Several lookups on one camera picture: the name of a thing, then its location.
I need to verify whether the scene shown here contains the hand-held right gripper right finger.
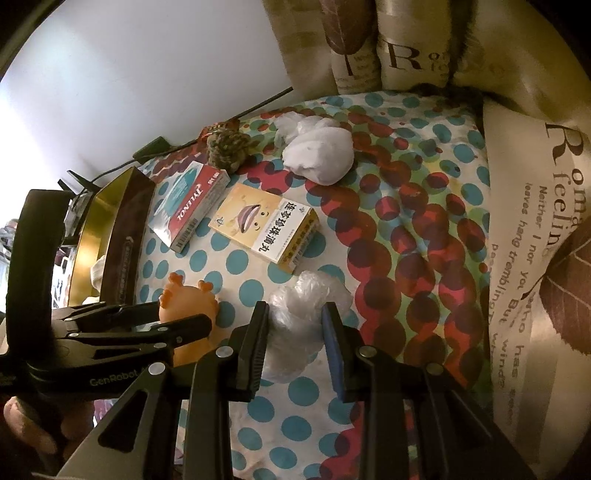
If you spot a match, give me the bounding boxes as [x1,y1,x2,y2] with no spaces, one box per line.
[321,302,539,480]

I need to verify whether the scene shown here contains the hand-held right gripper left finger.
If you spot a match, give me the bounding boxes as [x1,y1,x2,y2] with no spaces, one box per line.
[55,301,271,480]

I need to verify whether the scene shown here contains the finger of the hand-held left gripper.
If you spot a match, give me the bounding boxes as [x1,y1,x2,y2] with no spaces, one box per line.
[67,315,214,367]
[50,301,161,334]

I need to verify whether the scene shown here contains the orange toy figure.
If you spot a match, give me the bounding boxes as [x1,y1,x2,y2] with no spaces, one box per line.
[158,272,221,370]

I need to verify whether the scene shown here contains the clear plastic bag bundle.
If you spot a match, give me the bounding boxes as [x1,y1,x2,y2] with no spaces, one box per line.
[261,271,354,383]

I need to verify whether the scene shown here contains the brown box with gold lining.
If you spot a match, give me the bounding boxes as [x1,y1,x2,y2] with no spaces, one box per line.
[67,166,158,309]

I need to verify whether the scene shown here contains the red white medicine box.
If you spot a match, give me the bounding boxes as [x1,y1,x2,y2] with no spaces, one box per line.
[148,161,230,253]

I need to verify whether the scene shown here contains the yellow medicine box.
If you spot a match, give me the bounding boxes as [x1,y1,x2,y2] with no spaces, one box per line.
[208,185,321,265]

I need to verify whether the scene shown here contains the white plastic bag bundle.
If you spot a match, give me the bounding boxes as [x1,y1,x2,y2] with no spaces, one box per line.
[274,114,356,186]

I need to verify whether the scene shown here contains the person's left hand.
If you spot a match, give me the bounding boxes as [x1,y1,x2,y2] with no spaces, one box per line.
[2,394,92,464]

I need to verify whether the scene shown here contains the white blue printed cloth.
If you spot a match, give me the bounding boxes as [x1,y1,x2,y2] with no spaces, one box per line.
[0,220,22,278]

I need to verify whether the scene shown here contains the white crumpled paper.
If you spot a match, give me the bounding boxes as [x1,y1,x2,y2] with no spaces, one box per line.
[89,255,110,291]

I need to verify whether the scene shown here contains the polka dot bed sheet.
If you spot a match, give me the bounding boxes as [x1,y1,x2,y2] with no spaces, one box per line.
[92,90,494,480]

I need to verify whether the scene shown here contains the brown plush hedgehog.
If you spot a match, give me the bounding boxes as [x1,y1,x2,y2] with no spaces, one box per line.
[205,120,259,174]

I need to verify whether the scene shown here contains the beige leaf print pillow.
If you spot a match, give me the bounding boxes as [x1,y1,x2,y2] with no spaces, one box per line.
[375,0,467,91]
[262,0,385,97]
[479,99,591,480]

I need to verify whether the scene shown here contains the leaf print back cushions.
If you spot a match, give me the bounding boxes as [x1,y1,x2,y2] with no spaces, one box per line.
[455,0,591,124]

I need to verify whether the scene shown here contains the black cable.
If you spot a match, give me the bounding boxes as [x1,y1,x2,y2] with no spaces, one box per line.
[90,87,295,184]

